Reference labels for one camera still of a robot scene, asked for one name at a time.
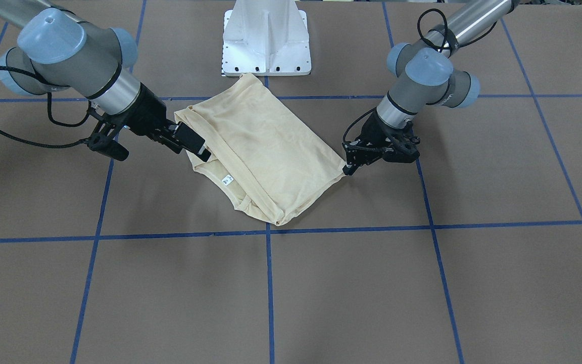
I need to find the brown paper table cover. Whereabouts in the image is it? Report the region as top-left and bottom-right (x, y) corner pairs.
(0, 5), (582, 363)

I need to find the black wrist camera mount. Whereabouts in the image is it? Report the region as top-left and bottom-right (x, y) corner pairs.
(381, 120), (420, 164)
(85, 108), (129, 161)

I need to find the beige long-sleeve printed shirt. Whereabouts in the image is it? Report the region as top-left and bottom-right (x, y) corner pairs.
(175, 73), (346, 226)

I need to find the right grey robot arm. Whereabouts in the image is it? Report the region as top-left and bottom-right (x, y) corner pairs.
(0, 1), (211, 161)

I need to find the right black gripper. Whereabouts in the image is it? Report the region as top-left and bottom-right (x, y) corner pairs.
(125, 84), (212, 163)

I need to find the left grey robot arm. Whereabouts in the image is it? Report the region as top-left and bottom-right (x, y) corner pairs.
(342, 1), (520, 176)

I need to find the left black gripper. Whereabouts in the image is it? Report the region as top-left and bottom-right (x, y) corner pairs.
(343, 110), (397, 176)

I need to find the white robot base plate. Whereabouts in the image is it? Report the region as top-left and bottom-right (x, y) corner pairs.
(221, 1), (312, 77)

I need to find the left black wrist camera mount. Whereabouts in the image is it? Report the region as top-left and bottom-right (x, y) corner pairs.
(381, 120), (420, 164)

